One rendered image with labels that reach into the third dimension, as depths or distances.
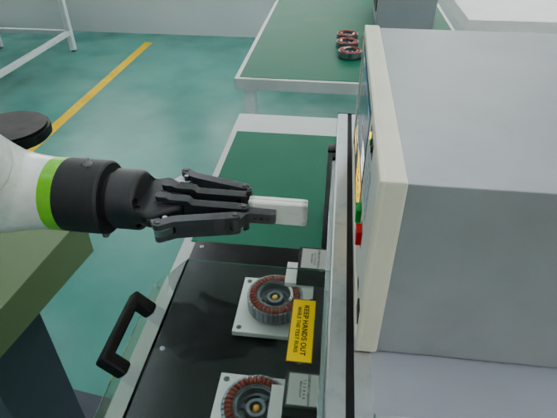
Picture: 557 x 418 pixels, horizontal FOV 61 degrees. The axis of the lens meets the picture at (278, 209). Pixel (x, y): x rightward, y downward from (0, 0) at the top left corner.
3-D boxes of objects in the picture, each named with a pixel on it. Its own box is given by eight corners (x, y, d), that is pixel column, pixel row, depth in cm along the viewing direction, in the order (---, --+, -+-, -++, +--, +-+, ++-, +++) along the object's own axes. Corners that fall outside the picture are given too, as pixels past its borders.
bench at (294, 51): (241, 214, 253) (234, 78, 209) (281, 85, 402) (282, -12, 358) (453, 230, 243) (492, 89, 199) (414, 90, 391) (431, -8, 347)
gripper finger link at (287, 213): (249, 198, 56) (248, 201, 56) (307, 202, 56) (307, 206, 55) (249, 218, 58) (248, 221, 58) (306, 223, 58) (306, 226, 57)
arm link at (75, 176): (39, 177, 53) (77, 138, 60) (65, 255, 59) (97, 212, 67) (91, 180, 52) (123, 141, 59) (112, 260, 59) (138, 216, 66)
